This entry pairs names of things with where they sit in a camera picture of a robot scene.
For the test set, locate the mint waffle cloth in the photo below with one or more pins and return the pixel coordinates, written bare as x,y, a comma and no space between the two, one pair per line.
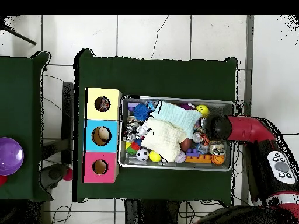
177,115

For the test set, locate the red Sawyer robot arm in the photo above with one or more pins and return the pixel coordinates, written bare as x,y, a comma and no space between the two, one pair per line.
250,128

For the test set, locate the shallow clear mesh bin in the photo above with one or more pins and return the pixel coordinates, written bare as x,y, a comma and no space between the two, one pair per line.
149,164

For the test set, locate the wooden box with three holes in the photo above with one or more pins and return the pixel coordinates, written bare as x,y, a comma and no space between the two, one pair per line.
102,172

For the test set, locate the blue spiky ball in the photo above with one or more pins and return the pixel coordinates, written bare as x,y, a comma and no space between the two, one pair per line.
141,112

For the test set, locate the cream waffle cloth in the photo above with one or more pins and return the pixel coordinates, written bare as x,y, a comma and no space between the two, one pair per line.
163,140

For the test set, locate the small soccer ball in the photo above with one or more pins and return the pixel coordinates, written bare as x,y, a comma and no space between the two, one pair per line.
142,155

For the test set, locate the small brown football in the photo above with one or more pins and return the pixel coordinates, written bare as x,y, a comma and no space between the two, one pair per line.
185,144

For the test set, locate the yellow smiley ball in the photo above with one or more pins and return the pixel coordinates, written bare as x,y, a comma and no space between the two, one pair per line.
202,110

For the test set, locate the orange striped tiger plush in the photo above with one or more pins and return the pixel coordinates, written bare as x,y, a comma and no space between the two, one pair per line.
204,139

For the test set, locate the orange building block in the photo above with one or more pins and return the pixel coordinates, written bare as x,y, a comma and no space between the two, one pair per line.
198,160

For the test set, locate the small orange basketball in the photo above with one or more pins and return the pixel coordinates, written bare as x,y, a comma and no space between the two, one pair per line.
217,159

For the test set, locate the dark green side tablecloth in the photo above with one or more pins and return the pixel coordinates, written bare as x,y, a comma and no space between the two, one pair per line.
18,105

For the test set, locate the purple plastic bowl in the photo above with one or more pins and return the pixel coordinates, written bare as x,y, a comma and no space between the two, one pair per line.
10,156

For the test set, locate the thin black rod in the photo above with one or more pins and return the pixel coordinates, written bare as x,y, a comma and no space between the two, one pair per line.
18,35

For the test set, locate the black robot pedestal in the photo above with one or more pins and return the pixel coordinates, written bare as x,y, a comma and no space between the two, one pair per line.
151,212

